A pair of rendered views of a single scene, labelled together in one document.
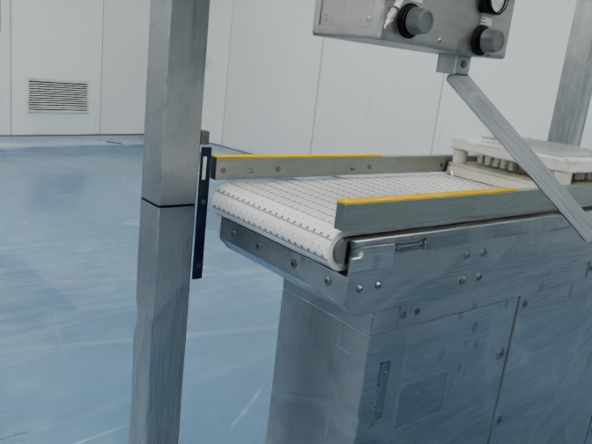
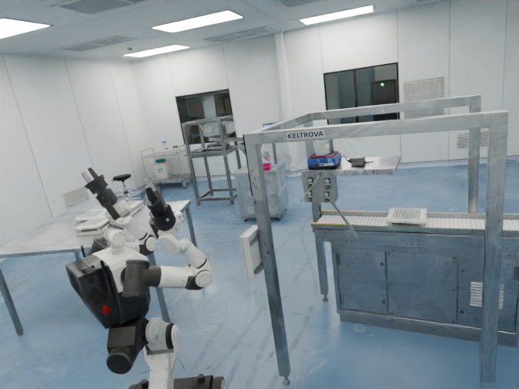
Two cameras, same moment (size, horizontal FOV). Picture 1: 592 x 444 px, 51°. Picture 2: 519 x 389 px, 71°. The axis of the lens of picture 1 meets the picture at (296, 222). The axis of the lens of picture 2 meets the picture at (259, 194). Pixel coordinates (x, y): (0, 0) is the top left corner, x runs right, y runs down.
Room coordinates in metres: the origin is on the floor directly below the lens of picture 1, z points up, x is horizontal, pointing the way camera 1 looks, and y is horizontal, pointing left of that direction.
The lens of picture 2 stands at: (-0.60, -2.22, 1.82)
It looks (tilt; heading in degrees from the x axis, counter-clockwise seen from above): 16 degrees down; 67
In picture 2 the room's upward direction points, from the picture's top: 8 degrees counter-clockwise
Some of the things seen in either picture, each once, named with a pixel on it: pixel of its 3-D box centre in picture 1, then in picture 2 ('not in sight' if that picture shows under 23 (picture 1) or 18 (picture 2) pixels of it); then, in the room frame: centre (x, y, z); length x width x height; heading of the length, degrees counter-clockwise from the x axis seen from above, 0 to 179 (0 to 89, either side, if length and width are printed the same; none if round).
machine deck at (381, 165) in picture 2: not in sight; (351, 166); (0.98, -0.17, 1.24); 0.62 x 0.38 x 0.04; 130
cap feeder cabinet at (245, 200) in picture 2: not in sight; (262, 191); (1.46, 2.62, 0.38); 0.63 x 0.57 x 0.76; 138
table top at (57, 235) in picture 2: not in sight; (100, 226); (-0.77, 1.45, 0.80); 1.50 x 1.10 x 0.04; 149
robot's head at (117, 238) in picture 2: not in sight; (115, 238); (-0.63, -0.53, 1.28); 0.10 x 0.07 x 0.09; 108
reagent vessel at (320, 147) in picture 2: not in sight; (322, 140); (0.83, -0.06, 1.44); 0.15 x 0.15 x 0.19
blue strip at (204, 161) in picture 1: (202, 214); not in sight; (0.88, 0.14, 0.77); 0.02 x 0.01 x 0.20; 130
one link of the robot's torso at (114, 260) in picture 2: not in sight; (113, 283); (-0.69, -0.54, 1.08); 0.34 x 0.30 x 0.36; 108
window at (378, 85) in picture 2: not in sight; (361, 99); (4.22, 3.59, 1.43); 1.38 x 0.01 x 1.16; 138
